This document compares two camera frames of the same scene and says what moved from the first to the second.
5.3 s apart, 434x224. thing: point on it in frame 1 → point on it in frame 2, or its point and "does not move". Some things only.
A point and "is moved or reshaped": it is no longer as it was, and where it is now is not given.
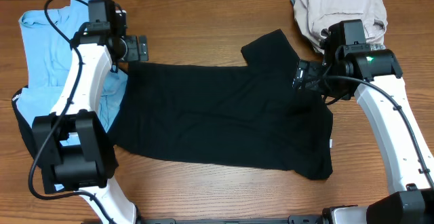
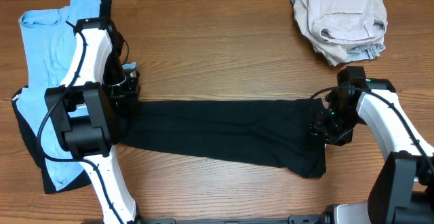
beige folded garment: (319, 5) does not move
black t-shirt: (253, 115) is moved or reshaped
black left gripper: (134, 48) → (128, 90)
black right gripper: (314, 69) → (320, 128)
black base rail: (293, 219) does not move
